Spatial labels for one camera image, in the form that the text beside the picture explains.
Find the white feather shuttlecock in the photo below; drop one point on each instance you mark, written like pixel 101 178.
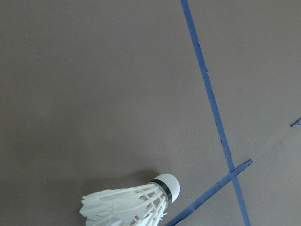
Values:
pixel 122 202

